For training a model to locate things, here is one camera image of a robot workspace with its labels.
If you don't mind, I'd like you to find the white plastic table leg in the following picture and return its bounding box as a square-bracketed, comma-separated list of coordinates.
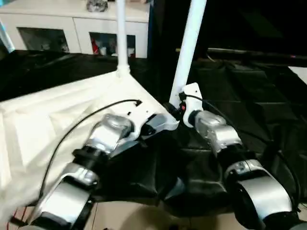
[116, 0, 132, 78]
[168, 0, 207, 109]

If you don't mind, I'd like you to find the black shiny mat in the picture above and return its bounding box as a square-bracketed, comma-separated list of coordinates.
[0, 49, 307, 218]

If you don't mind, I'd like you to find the long black bar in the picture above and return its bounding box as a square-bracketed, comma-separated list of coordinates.
[207, 47, 307, 60]

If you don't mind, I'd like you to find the red white box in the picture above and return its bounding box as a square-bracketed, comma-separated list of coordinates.
[91, 38, 100, 55]

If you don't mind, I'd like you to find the black silver ornament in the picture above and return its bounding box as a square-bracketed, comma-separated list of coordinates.
[86, 0, 109, 12]

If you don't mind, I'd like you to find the white display cabinet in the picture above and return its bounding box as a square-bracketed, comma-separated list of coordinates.
[0, 2, 150, 58]

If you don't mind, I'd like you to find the light blue panel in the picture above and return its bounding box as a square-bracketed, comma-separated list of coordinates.
[0, 20, 15, 53]

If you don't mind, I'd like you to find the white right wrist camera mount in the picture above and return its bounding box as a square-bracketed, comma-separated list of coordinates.
[178, 82, 205, 127]

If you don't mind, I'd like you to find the black left wrist camera cable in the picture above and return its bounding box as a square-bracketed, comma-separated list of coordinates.
[35, 99, 144, 209]

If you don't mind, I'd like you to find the thin red wire loop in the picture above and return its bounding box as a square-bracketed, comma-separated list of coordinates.
[7, 207, 27, 228]

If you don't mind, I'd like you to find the black metal table frame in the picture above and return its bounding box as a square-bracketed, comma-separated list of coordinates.
[9, 215, 31, 226]

